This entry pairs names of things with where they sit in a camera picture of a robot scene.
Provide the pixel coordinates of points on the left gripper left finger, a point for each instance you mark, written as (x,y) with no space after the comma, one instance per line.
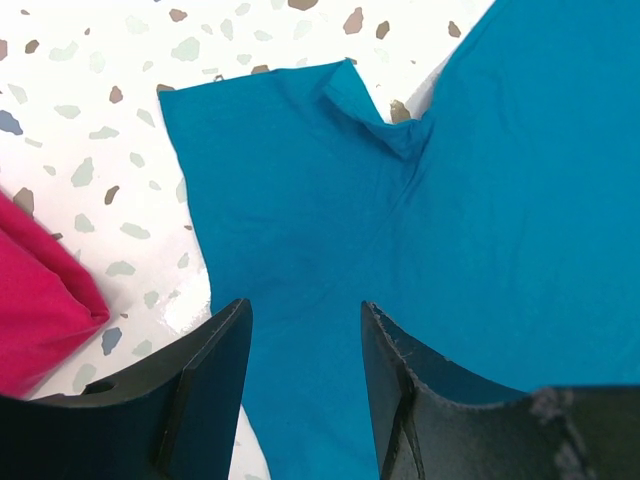
(171,415)

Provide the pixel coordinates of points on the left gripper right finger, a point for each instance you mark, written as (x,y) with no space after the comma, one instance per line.
(433,419)

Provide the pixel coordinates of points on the blue t shirt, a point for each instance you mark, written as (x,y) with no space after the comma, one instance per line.
(500,229)

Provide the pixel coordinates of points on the folded red t shirt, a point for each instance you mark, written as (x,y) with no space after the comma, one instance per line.
(50,305)

